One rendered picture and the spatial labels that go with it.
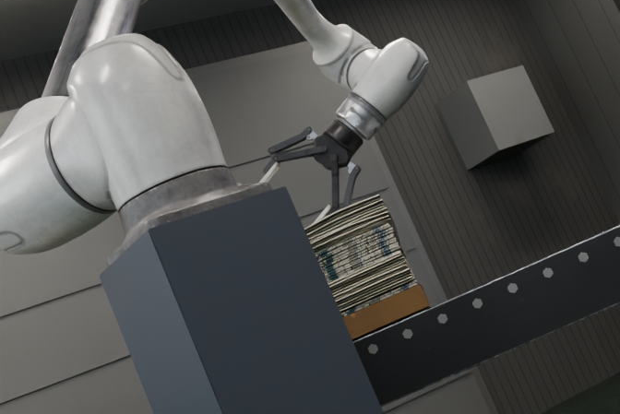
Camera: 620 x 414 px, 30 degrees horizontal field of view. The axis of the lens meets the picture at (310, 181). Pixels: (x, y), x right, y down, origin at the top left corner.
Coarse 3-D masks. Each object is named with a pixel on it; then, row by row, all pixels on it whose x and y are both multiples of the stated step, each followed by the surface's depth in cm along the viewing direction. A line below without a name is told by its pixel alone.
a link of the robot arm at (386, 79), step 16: (384, 48) 230; (400, 48) 227; (416, 48) 228; (352, 64) 234; (368, 64) 229; (384, 64) 227; (400, 64) 226; (416, 64) 227; (352, 80) 232; (368, 80) 227; (384, 80) 226; (400, 80) 226; (416, 80) 228; (368, 96) 226; (384, 96) 226; (400, 96) 227; (384, 112) 228
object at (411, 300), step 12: (420, 288) 210; (384, 300) 211; (396, 300) 210; (408, 300) 210; (420, 300) 210; (360, 312) 211; (372, 312) 211; (384, 312) 210; (396, 312) 210; (408, 312) 210; (348, 324) 211; (360, 324) 211; (372, 324) 210; (384, 324) 210
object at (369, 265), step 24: (336, 216) 214; (360, 216) 214; (384, 216) 213; (312, 240) 214; (336, 240) 214; (360, 240) 213; (384, 240) 212; (336, 264) 213; (360, 264) 212; (384, 264) 211; (408, 264) 228; (336, 288) 212; (360, 288) 212; (384, 288) 211; (408, 288) 211; (360, 336) 211
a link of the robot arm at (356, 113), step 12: (348, 96) 230; (348, 108) 227; (360, 108) 226; (372, 108) 226; (348, 120) 227; (360, 120) 226; (372, 120) 227; (384, 120) 229; (360, 132) 227; (372, 132) 228
